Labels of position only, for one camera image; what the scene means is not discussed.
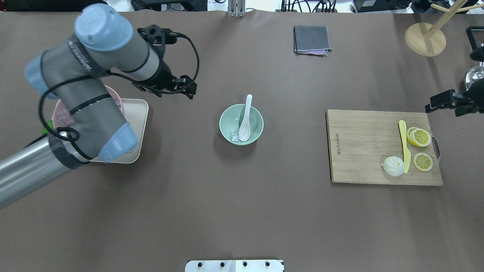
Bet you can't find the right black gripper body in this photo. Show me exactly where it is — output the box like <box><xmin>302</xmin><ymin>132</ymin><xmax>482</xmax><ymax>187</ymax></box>
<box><xmin>464</xmin><ymin>79</ymin><xmax>484</xmax><ymax>114</ymax></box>

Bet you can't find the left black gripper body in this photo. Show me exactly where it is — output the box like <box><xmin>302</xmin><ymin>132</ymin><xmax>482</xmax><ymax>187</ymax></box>
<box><xmin>133</xmin><ymin>62</ymin><xmax>180</xmax><ymax>97</ymax></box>

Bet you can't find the clear ice cube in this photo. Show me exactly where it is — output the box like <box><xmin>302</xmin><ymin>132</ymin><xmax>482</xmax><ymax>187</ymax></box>
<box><xmin>230</xmin><ymin>131</ymin><xmax>240</xmax><ymax>142</ymax></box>

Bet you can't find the white ceramic spoon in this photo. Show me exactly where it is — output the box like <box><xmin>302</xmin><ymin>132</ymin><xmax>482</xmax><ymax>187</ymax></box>
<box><xmin>238</xmin><ymin>94</ymin><xmax>253</xmax><ymax>142</ymax></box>

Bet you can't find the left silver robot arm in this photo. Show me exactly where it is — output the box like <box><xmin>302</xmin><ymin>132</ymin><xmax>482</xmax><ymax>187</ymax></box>
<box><xmin>1</xmin><ymin>3</ymin><xmax>197</xmax><ymax>208</ymax></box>

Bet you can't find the mint green bowl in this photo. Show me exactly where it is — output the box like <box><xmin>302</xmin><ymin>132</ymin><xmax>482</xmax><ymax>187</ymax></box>
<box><xmin>219</xmin><ymin>104</ymin><xmax>264</xmax><ymax>146</ymax></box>

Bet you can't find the pink bowl of ice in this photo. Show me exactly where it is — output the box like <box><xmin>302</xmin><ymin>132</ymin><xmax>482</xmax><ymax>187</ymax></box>
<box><xmin>51</xmin><ymin>85</ymin><xmax>125</xmax><ymax>128</ymax></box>

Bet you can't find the cream rabbit tray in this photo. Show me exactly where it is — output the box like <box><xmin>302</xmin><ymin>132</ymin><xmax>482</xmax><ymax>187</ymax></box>
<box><xmin>79</xmin><ymin>98</ymin><xmax>149</xmax><ymax>164</ymax></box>

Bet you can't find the lemon slice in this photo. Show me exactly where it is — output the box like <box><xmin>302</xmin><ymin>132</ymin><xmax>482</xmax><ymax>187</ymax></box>
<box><xmin>413</xmin><ymin>153</ymin><xmax>433</xmax><ymax>172</ymax></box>
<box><xmin>406</xmin><ymin>127</ymin><xmax>431</xmax><ymax>147</ymax></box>

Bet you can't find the wooden cup tree stand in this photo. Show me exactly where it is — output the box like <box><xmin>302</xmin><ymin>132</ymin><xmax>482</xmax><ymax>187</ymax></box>
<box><xmin>404</xmin><ymin>0</ymin><xmax>484</xmax><ymax>57</ymax></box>

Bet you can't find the yellow plastic knife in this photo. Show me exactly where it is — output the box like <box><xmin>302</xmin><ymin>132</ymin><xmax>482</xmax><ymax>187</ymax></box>
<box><xmin>398</xmin><ymin>119</ymin><xmax>411</xmax><ymax>174</ymax></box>

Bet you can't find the bamboo cutting board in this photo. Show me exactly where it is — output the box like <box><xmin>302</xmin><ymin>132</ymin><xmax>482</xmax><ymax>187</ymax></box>
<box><xmin>326</xmin><ymin>110</ymin><xmax>443</xmax><ymax>186</ymax></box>

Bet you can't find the grey folded cloth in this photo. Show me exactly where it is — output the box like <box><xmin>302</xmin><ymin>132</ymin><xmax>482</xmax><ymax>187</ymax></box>
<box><xmin>293</xmin><ymin>25</ymin><xmax>333</xmax><ymax>56</ymax></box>

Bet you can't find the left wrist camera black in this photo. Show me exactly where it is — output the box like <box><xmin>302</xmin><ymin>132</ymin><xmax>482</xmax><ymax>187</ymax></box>
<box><xmin>137</xmin><ymin>25</ymin><xmax>178</xmax><ymax>49</ymax></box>

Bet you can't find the aluminium frame post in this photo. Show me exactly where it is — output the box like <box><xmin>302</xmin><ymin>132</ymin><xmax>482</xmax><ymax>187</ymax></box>
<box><xmin>227</xmin><ymin>0</ymin><xmax>247</xmax><ymax>18</ymax></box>

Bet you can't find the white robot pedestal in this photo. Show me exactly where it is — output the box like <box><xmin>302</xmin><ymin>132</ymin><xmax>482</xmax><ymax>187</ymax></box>
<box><xmin>185</xmin><ymin>259</ymin><xmax>285</xmax><ymax>272</ymax></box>

